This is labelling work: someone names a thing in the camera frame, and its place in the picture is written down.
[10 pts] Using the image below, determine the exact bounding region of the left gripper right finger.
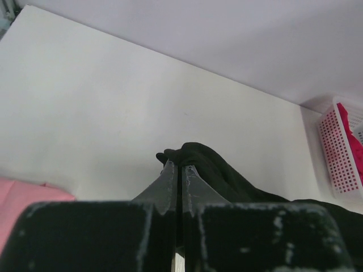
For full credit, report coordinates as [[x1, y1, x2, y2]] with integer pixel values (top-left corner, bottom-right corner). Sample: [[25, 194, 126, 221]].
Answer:
[[181, 166, 354, 271]]

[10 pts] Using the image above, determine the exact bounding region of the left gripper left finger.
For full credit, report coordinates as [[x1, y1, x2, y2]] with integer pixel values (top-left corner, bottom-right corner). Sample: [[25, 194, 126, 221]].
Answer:
[[1, 162, 177, 271]]

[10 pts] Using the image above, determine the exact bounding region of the black t shirt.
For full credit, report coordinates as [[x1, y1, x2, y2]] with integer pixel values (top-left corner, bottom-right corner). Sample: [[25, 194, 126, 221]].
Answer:
[[156, 142, 362, 271]]

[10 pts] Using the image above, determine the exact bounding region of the pink folded t shirt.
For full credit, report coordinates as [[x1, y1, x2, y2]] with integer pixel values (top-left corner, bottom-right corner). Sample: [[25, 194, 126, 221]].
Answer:
[[0, 176, 77, 250]]

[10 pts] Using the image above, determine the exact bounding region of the white plastic basket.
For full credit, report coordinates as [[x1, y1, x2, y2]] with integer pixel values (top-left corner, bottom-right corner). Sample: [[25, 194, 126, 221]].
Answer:
[[316, 96, 362, 201]]

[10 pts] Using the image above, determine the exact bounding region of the red crumpled t shirt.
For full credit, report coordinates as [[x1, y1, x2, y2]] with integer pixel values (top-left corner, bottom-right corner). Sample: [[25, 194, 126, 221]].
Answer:
[[336, 102, 363, 181]]

